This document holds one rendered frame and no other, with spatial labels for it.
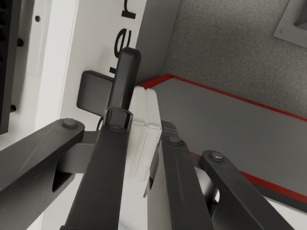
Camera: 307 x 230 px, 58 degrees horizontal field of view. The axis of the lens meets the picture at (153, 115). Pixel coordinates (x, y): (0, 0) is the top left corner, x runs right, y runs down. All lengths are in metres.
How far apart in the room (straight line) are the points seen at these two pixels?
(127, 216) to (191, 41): 0.80
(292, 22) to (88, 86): 0.93
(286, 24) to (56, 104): 0.95
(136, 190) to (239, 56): 0.78
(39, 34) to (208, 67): 0.86
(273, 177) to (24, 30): 0.38
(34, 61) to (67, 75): 0.12
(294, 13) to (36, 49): 0.91
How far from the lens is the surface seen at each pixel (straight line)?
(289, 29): 1.07
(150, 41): 0.82
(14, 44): 0.29
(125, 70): 0.18
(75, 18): 0.18
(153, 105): 0.15
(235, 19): 1.08
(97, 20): 0.20
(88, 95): 0.20
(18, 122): 0.35
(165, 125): 0.15
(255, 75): 1.08
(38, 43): 0.30
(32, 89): 0.32
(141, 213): 0.41
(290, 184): 0.47
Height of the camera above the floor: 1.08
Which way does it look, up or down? 68 degrees down
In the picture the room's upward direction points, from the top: 128 degrees counter-clockwise
